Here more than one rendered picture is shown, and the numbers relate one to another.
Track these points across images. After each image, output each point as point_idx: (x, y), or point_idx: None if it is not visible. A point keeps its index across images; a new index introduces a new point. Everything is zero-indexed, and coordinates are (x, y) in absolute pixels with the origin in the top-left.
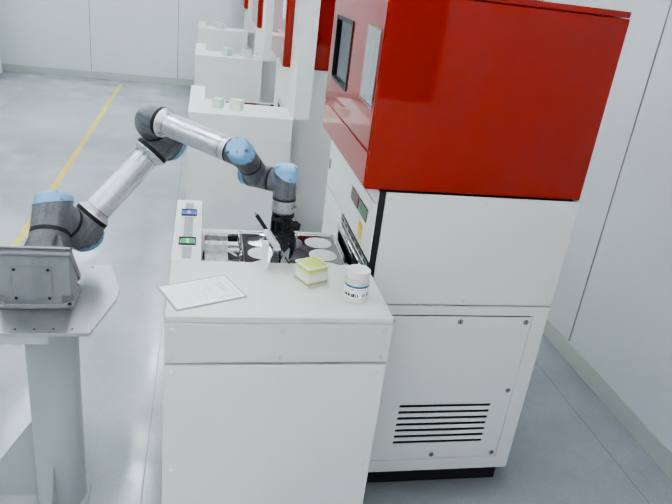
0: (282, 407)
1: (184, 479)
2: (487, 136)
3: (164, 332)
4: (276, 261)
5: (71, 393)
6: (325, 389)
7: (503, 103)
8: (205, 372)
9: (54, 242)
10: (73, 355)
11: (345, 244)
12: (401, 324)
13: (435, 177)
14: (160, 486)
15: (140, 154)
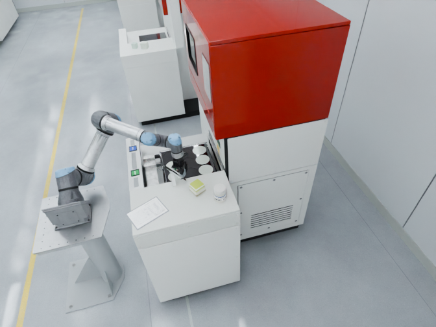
0: (196, 249)
1: (161, 279)
2: (276, 102)
3: (134, 240)
4: (180, 174)
5: (102, 246)
6: (214, 239)
7: (282, 85)
8: (157, 248)
9: (72, 196)
10: None
11: None
12: (246, 187)
13: (251, 126)
14: None
15: (99, 135)
